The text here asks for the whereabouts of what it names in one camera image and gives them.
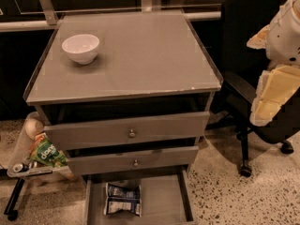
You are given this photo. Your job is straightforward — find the white ceramic bowl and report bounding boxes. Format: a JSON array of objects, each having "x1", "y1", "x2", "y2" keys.
[{"x1": 62, "y1": 34, "x2": 99, "y2": 65}]

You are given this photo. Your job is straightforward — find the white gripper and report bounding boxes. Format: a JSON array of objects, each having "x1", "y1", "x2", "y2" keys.
[{"x1": 247, "y1": 0, "x2": 300, "y2": 127}]

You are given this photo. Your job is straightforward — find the grey drawer cabinet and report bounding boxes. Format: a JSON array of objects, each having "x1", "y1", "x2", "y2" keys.
[{"x1": 22, "y1": 10, "x2": 224, "y2": 225}]

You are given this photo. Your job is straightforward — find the middle grey drawer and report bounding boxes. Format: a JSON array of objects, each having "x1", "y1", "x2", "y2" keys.
[{"x1": 67, "y1": 146, "x2": 198, "y2": 175}]

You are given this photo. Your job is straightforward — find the black cart leg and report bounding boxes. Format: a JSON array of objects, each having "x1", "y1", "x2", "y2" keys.
[{"x1": 4, "y1": 178, "x2": 24, "y2": 221}]

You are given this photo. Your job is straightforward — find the black office chair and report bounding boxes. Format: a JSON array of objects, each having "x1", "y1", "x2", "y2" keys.
[{"x1": 211, "y1": 0, "x2": 300, "y2": 177}]

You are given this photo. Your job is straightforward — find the soda can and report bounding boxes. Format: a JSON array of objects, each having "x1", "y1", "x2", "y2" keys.
[{"x1": 13, "y1": 163, "x2": 29, "y2": 173}]

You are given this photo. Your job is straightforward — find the top grey drawer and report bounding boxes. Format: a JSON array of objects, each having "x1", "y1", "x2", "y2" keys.
[{"x1": 45, "y1": 112, "x2": 209, "y2": 150}]

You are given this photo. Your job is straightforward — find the blue chip bag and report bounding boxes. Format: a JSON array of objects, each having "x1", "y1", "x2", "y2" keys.
[{"x1": 103, "y1": 183, "x2": 142, "y2": 217}]

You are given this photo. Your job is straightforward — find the green snack bag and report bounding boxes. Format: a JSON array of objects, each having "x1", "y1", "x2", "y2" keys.
[{"x1": 29, "y1": 133, "x2": 67, "y2": 168}]

